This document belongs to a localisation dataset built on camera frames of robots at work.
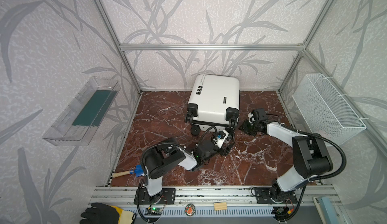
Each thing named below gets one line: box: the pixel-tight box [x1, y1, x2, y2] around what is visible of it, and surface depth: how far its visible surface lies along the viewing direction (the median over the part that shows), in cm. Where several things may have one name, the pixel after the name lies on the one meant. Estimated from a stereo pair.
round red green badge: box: [184, 203, 196, 217], surface depth 71 cm
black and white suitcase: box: [184, 74, 241, 142], surface depth 89 cm
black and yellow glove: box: [79, 202, 135, 224], surface depth 69 cm
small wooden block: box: [213, 201, 228, 211], surface depth 72 cm
